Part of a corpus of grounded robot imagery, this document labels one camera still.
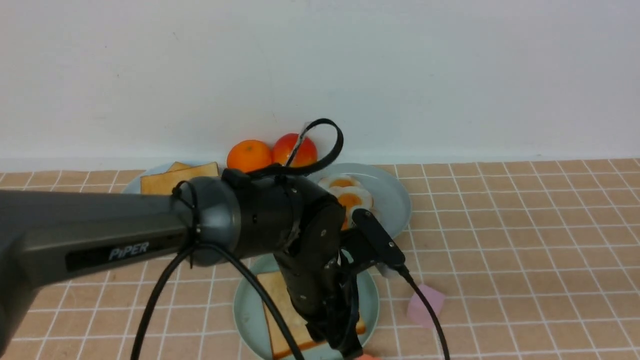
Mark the near fried egg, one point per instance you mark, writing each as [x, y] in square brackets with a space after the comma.
[352, 197]

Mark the far fried egg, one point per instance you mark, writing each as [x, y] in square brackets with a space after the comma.
[338, 180]

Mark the fried egg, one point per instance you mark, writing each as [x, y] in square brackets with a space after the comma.
[352, 197]
[338, 180]

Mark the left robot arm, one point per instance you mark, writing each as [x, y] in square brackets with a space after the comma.
[50, 237]

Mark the mint green serving plate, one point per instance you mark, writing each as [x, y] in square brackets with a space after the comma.
[251, 317]

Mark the orange fruit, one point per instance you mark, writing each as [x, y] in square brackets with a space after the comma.
[249, 155]

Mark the orange foam cube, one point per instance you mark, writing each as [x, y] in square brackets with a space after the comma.
[367, 356]

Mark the toast slice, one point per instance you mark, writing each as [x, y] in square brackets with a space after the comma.
[178, 166]
[275, 346]
[163, 183]

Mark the blue bread plate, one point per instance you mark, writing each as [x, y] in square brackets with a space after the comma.
[134, 186]

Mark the grey egg plate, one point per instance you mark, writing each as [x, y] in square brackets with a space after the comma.
[393, 207]

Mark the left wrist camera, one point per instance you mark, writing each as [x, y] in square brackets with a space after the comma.
[369, 245]

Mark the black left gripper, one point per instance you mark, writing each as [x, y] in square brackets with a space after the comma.
[322, 291]

